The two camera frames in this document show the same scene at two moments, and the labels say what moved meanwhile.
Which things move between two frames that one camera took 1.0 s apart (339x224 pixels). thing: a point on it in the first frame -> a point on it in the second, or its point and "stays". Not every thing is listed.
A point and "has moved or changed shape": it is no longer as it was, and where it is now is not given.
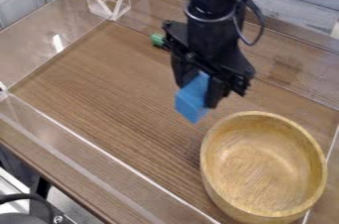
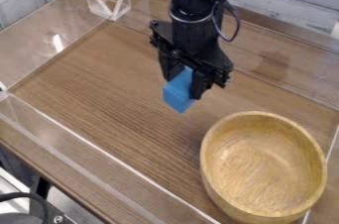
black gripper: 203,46 -> 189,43
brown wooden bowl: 262,167 stays
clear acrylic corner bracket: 109,7 stays
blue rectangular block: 190,97 has moved or changed shape
